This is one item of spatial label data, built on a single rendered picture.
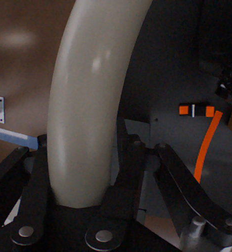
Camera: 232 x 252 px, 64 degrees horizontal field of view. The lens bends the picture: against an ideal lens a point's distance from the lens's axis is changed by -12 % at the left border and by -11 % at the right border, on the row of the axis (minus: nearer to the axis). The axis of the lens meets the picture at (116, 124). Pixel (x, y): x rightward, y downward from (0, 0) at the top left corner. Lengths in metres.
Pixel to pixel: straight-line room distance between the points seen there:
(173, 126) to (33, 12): 1.11
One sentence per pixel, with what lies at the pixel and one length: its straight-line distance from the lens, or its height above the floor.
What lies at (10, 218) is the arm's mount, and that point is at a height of 0.88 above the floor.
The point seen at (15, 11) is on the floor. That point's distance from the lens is 1.49.
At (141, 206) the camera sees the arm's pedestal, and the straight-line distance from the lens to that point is 0.57.
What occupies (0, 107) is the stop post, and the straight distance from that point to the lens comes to 1.58.
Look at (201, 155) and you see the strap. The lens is 1.31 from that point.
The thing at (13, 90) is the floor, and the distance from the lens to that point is 1.48.
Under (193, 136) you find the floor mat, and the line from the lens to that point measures 1.25.
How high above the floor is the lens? 1.16
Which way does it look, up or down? 69 degrees down
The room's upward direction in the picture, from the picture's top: 153 degrees counter-clockwise
